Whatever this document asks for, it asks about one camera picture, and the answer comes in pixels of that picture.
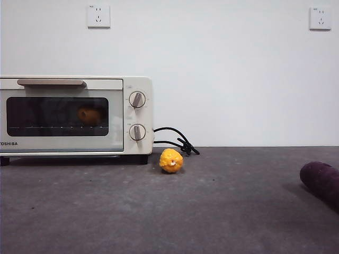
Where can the white wall socket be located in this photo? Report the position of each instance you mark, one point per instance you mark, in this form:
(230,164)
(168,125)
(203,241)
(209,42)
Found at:
(98,16)
(320,19)

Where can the beige oven knob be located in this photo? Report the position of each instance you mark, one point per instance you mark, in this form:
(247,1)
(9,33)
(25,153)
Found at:
(137,132)
(137,99)

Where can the brown potato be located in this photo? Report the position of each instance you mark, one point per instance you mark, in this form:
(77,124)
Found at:
(88,116)

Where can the purple sweet potato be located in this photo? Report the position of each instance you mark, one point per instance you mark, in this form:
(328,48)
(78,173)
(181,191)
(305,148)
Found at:
(321,182)

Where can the yellow corn cob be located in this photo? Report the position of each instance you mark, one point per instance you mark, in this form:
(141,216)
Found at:
(170,161)

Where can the cream toaster oven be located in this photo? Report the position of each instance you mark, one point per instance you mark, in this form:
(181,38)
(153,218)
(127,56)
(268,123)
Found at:
(140,116)

